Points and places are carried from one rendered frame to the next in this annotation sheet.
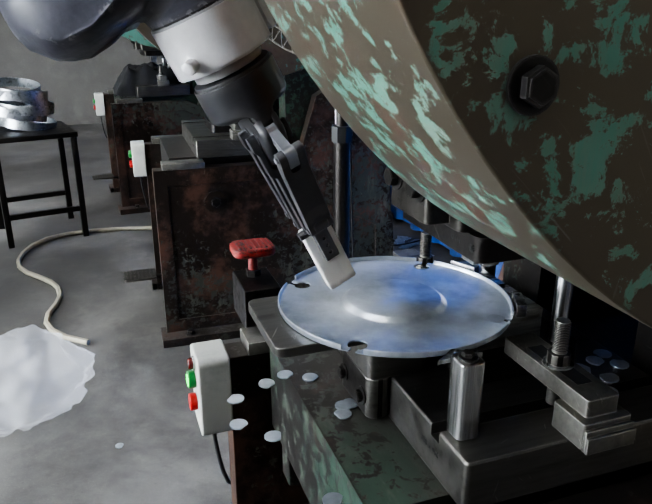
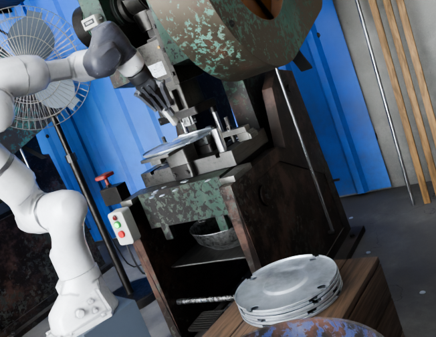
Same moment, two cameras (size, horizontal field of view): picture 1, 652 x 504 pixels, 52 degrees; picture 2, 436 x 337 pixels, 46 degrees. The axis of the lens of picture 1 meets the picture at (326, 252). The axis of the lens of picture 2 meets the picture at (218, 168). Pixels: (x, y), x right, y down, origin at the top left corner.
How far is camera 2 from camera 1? 135 cm
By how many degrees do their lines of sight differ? 37
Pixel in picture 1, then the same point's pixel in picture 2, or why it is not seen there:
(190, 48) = (134, 63)
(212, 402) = (130, 226)
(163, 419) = not seen: outside the picture
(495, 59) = (227, 21)
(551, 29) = (229, 17)
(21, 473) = not seen: outside the picture
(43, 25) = (107, 66)
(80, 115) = not seen: outside the picture
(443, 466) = (225, 161)
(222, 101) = (142, 75)
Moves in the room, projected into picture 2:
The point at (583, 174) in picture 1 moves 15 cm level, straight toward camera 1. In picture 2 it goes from (240, 34) to (259, 25)
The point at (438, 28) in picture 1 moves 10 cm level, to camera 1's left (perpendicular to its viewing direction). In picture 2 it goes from (222, 18) to (196, 26)
